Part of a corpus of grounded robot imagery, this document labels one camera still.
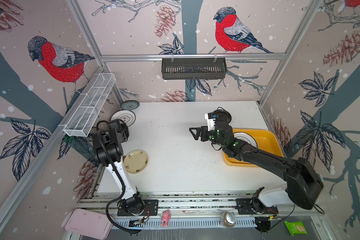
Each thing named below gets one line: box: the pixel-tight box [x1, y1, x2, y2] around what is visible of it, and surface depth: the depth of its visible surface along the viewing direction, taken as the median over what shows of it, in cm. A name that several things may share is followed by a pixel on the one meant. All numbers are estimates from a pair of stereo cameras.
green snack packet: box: [284, 220, 308, 236], surface depth 68 cm
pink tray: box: [65, 208, 113, 240], surface depth 69 cm
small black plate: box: [216, 109, 232, 123], surface depth 116 cm
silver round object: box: [220, 211, 236, 228], surface depth 64 cm
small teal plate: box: [120, 100, 140, 111], surface depth 124 cm
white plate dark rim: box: [110, 110, 136, 127], surface depth 115 cm
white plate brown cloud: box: [233, 132, 258, 148], surface depth 97 cm
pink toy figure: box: [160, 209, 171, 227], surface depth 71 cm
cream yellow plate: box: [123, 149, 149, 174], surface depth 92 cm
